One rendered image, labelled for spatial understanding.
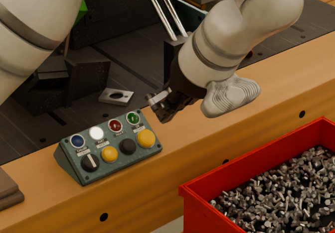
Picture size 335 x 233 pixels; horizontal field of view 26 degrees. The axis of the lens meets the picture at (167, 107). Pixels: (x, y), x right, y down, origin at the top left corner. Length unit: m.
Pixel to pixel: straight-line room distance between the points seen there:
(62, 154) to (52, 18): 0.59
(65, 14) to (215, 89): 0.39
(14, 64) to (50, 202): 0.54
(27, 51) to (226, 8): 0.37
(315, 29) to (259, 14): 0.80
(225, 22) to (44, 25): 0.35
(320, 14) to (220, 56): 0.80
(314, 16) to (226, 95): 0.76
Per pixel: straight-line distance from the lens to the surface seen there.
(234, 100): 0.93
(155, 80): 1.38
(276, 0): 0.80
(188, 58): 0.93
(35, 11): 0.55
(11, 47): 0.56
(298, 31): 1.59
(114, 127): 1.15
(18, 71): 0.58
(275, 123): 1.34
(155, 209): 1.22
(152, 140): 1.15
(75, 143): 1.12
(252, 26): 0.81
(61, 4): 0.56
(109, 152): 1.12
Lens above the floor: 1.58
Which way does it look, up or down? 32 degrees down
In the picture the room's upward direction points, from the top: straight up
